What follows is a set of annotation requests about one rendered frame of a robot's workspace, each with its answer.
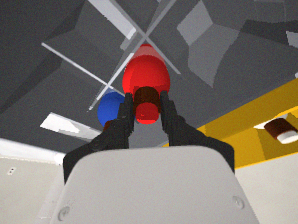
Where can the white bottle with dark brown cap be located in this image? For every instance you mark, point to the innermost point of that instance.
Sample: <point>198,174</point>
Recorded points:
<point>280,129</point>

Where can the blue bottle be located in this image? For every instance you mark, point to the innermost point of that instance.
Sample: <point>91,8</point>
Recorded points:
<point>108,107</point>

